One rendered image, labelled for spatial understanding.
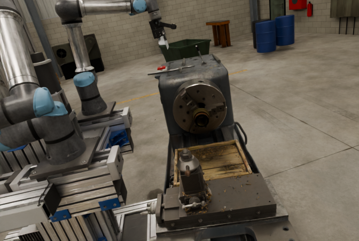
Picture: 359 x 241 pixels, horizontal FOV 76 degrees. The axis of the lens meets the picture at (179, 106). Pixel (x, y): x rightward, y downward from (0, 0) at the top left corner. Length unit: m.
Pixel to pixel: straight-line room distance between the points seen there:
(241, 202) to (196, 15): 11.21
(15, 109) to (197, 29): 11.33
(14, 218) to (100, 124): 0.65
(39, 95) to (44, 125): 0.29
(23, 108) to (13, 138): 0.31
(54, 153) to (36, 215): 0.22
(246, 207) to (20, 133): 0.84
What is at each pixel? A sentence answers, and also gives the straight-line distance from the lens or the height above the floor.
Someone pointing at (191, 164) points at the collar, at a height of 1.14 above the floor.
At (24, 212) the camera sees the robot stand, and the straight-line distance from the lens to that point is 1.07.
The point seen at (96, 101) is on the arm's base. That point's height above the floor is 1.23.
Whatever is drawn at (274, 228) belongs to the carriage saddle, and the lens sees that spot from 0.93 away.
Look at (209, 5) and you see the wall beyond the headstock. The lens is 12.06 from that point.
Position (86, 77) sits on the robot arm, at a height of 1.38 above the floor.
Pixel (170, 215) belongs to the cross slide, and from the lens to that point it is 0.92.
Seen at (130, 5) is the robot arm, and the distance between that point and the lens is 1.43.
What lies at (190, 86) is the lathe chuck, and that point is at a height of 1.23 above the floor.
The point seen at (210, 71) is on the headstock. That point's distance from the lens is 1.48.
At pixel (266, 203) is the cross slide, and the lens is 0.90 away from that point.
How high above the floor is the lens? 1.62
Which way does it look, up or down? 22 degrees down
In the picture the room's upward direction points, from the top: 12 degrees counter-clockwise
